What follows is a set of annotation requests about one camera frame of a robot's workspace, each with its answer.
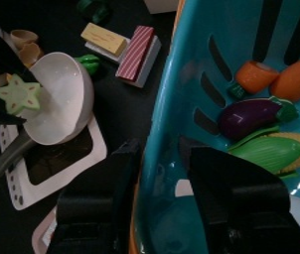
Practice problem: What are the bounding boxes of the orange carrot stem half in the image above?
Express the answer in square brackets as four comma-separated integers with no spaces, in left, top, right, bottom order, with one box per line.
[225,60,282,100]

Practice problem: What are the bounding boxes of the green toy pepper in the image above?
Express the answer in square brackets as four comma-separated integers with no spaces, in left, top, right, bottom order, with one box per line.
[75,54,102,76]

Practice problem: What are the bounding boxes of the yellow toy butter block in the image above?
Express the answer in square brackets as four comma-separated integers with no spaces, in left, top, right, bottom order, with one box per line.
[80,22,129,58]

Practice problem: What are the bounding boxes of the white box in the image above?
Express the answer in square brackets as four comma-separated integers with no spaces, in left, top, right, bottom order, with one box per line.
[142,0,183,15]

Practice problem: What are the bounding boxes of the red striped toy block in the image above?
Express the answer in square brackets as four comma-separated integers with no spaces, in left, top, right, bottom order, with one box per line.
[114,25,157,82]

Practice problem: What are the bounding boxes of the beige wooden toy cup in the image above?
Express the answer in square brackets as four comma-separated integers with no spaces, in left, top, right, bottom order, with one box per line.
[10,29,41,52]
[19,42,46,69]

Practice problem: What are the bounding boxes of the small white toy block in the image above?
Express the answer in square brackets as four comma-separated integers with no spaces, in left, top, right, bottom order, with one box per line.
[84,35,133,64]

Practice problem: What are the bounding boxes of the white toy slab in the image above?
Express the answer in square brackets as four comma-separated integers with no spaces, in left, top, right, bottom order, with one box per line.
[125,34,164,89]

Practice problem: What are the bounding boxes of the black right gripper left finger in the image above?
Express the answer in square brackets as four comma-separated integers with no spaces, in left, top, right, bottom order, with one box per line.
[46,138,142,254]

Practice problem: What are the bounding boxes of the orange toy carrot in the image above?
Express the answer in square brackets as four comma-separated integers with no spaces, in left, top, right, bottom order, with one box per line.
[270,57,300,103]

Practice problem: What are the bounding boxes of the teal plastic basket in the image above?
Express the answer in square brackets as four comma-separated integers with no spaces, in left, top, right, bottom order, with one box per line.
[129,0,300,254]

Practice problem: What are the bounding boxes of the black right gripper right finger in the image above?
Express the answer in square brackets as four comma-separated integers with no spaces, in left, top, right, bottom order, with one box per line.
[188,145,300,254]

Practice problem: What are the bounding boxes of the white toy frying pan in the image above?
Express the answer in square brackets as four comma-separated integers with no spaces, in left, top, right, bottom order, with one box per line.
[0,51,96,180]

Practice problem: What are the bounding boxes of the toy corn with green husk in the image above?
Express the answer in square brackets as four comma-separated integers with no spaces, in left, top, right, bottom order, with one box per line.
[225,125,300,179]

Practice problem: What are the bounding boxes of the green starfruit slice toy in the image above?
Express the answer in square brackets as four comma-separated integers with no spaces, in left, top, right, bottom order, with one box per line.
[0,73,43,116]

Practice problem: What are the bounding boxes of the purple toy eggplant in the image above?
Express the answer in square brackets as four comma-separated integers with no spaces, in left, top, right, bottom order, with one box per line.
[219,95,300,142]

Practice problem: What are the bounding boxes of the pink toy drawer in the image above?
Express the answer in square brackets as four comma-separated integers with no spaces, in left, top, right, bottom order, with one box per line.
[31,205,61,254]

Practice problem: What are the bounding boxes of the white toy stove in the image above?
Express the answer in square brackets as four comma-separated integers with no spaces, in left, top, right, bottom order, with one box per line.
[0,114,109,211]

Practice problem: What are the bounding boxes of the dark green toy vegetable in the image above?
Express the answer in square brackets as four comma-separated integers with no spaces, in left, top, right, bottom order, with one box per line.
[75,0,112,25]

